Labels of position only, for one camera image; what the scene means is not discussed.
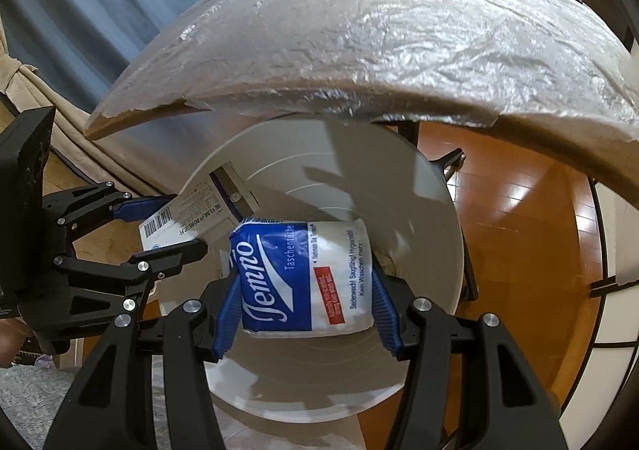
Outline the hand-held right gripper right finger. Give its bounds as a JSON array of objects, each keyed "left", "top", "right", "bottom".
[{"left": 369, "top": 264, "right": 570, "bottom": 450}]

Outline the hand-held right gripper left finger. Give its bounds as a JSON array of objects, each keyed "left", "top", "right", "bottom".
[{"left": 45, "top": 276, "right": 244, "bottom": 450}]

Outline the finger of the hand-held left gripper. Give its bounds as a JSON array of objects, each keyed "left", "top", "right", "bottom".
[
  {"left": 42, "top": 183, "right": 177, "bottom": 237},
  {"left": 53, "top": 239, "right": 208, "bottom": 317}
]

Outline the blue white medicine box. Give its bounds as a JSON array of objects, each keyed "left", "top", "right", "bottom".
[{"left": 138, "top": 161, "right": 260, "bottom": 253}]

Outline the blue white tissue packet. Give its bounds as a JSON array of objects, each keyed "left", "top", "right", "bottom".
[{"left": 228, "top": 216, "right": 376, "bottom": 338}]

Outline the white trash bin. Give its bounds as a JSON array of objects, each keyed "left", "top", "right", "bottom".
[{"left": 160, "top": 117, "right": 465, "bottom": 423}]

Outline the beige curtain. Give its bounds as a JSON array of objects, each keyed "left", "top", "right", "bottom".
[{"left": 0, "top": 30, "right": 178, "bottom": 198}]

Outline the grey rug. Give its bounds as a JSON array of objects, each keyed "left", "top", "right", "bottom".
[{"left": 0, "top": 364, "right": 168, "bottom": 450}]

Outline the blue curtain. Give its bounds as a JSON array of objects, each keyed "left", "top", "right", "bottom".
[{"left": 0, "top": 0, "right": 240, "bottom": 123}]

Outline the black framed paper screen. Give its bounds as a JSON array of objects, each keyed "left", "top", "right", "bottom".
[{"left": 559, "top": 175, "right": 639, "bottom": 450}]

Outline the black table leg frame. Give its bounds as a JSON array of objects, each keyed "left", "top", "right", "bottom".
[{"left": 397, "top": 119, "right": 479, "bottom": 302}]

